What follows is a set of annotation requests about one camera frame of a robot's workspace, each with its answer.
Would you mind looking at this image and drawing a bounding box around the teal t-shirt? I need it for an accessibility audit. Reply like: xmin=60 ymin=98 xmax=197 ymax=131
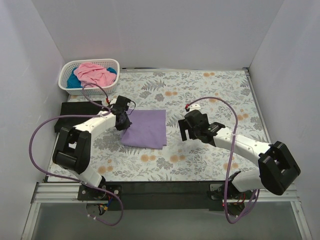
xmin=66 ymin=67 xmax=117 ymax=89

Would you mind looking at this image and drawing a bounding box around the purple t-shirt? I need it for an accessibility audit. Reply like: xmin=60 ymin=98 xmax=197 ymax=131
xmin=121 ymin=109 xmax=167 ymax=150

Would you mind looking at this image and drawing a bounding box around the floral patterned tablecloth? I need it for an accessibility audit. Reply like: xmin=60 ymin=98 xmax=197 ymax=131
xmin=46 ymin=69 xmax=281 ymax=183

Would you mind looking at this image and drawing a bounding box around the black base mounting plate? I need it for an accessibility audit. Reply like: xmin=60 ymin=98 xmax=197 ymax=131
xmin=77 ymin=181 xmax=257 ymax=212

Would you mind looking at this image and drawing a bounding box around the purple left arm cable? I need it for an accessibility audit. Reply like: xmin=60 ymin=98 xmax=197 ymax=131
xmin=28 ymin=83 xmax=125 ymax=227

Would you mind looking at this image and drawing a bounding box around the white plastic laundry basket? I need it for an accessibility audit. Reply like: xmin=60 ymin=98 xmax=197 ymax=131
xmin=58 ymin=58 xmax=120 ymax=96

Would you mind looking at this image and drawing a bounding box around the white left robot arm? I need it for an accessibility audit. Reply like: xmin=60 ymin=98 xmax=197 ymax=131
xmin=52 ymin=95 xmax=133 ymax=200

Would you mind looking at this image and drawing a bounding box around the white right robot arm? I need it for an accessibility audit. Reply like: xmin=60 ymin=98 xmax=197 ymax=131
xmin=178 ymin=110 xmax=301 ymax=199

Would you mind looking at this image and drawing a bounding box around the pink t-shirt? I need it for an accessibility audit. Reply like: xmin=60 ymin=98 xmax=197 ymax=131
xmin=73 ymin=62 xmax=117 ymax=88

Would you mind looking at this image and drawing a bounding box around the folded black t-shirt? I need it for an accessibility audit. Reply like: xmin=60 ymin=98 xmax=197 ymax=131
xmin=54 ymin=101 xmax=101 ymax=133

